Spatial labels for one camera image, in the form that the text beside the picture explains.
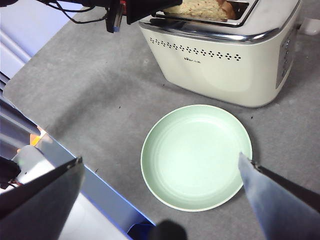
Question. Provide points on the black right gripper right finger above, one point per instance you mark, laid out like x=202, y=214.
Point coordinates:
x=280, y=207

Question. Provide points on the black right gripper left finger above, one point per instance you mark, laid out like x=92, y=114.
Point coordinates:
x=45, y=207

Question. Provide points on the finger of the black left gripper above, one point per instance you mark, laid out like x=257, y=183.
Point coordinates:
x=150, y=8

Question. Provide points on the large square toast slice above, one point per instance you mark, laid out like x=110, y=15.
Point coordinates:
x=197, y=8

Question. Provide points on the pale green round plate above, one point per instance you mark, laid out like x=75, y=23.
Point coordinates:
x=195, y=155

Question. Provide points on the cream two-slot toaster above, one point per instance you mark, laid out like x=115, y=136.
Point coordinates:
x=212, y=75

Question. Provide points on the blue table edge strip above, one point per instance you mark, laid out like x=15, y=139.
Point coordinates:
x=105, y=186

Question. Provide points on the small round-topped toast slice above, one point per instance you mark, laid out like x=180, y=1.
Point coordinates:
x=228, y=11

